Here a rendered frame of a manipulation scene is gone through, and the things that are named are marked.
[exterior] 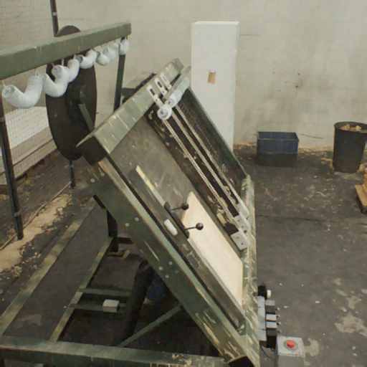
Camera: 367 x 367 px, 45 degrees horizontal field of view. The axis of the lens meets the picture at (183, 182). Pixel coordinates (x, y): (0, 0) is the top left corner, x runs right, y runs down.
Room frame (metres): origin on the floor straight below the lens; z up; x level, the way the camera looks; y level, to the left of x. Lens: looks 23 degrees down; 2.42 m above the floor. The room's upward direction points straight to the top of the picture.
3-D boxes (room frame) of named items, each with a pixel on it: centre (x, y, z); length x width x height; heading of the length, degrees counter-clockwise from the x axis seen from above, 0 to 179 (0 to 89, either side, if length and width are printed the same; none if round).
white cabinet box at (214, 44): (6.33, -0.45, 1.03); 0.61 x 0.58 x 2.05; 170
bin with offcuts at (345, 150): (6.17, -2.46, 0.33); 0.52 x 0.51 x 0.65; 170
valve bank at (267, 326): (2.00, -0.49, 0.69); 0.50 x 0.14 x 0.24; 172
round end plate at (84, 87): (2.65, 0.64, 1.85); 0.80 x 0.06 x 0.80; 172
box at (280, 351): (1.55, -0.49, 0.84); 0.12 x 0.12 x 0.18; 82
